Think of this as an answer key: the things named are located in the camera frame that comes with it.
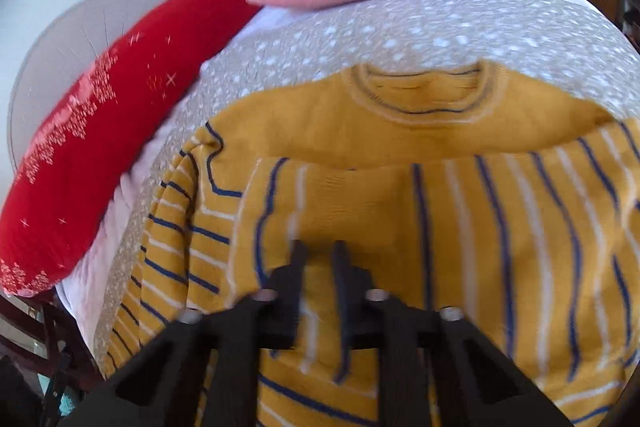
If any yellow striped knit sweater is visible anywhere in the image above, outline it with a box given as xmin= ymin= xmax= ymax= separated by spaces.
xmin=100 ymin=61 xmax=640 ymax=427

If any round grey headboard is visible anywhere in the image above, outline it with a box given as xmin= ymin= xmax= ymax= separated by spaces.
xmin=7 ymin=0 xmax=171 ymax=178

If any white bed sheet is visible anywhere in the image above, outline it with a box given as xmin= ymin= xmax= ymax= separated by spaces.
xmin=54 ymin=0 xmax=576 ymax=348

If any beige dotted quilt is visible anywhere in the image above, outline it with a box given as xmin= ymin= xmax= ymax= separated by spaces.
xmin=93 ymin=0 xmax=637 ymax=378

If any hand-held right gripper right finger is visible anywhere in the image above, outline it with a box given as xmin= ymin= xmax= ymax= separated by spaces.
xmin=332 ymin=240 xmax=576 ymax=427

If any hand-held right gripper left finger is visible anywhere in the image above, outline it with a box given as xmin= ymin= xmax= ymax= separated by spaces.
xmin=59 ymin=239 xmax=311 ymax=427

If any red patterned pillow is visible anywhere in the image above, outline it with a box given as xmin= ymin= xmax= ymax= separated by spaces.
xmin=0 ymin=0 xmax=284 ymax=298

